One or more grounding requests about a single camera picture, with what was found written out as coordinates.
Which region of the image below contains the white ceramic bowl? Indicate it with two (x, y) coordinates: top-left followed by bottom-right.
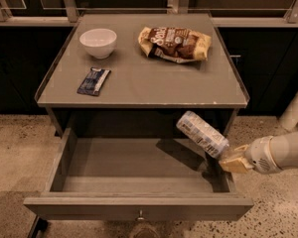
(79, 29), (117, 59)

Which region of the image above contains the brown yellow chip bag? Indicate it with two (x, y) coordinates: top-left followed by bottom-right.
(138, 27), (212, 63)

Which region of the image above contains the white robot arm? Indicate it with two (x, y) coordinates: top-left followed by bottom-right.
(219, 91), (298, 175)

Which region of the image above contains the grey drawer cabinet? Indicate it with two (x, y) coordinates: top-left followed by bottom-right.
(36, 14), (249, 133)

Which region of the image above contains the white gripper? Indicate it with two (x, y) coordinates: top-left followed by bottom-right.
(219, 136), (281, 175)

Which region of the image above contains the dark blue snack wrapper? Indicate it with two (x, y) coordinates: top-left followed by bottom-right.
(76, 67), (111, 96)

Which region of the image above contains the metal drawer knob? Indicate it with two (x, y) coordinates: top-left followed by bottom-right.
(136, 210), (146, 221)

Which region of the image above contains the open grey top drawer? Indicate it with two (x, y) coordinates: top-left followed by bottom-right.
(24, 128), (253, 221)

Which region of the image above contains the clear blue-label plastic bottle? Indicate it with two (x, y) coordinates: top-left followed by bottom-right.
(176, 111), (241, 160)

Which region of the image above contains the metal railing frame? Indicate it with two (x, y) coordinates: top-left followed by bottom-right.
(0, 0), (298, 28)

